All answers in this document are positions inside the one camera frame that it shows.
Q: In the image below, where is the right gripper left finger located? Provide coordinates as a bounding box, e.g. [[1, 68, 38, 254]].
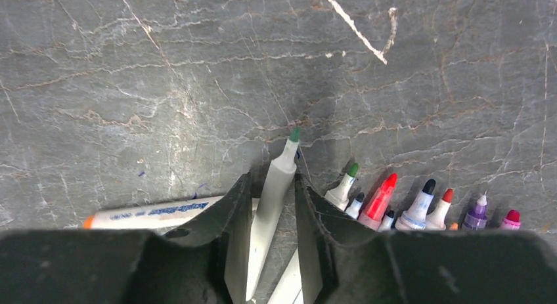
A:
[[1, 173, 253, 303]]

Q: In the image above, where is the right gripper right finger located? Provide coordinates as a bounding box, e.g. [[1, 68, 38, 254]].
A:
[[294, 174, 556, 303]]

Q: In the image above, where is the red capped white marker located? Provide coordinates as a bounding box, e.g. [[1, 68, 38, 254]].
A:
[[357, 173, 398, 230]]

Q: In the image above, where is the orange capped white marker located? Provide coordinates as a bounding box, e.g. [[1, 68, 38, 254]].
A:
[[82, 194, 260, 230]]

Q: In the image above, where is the green capped white marker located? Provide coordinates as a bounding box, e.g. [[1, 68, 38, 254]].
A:
[[245, 127, 301, 301]]

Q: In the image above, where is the white marker blue cap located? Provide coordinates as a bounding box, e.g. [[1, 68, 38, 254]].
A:
[[394, 179, 436, 230]]

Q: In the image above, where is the blue capped white marker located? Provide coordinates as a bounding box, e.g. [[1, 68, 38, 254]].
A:
[[426, 188, 454, 230]]

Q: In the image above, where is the dark purple thin pen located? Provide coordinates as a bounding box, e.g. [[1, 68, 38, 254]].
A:
[[462, 191, 488, 230]]

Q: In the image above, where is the pink highlighter pen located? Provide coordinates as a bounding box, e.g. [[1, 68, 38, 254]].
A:
[[499, 209, 522, 230]]

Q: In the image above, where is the blue marker with clip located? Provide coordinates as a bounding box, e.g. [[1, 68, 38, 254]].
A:
[[345, 192, 365, 219]]

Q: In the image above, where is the dark blue white-ended cap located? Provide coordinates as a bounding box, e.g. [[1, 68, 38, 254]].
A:
[[377, 209, 395, 232]]

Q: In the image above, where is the light blue capped marker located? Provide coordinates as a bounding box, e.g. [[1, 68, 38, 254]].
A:
[[268, 249, 303, 304]]

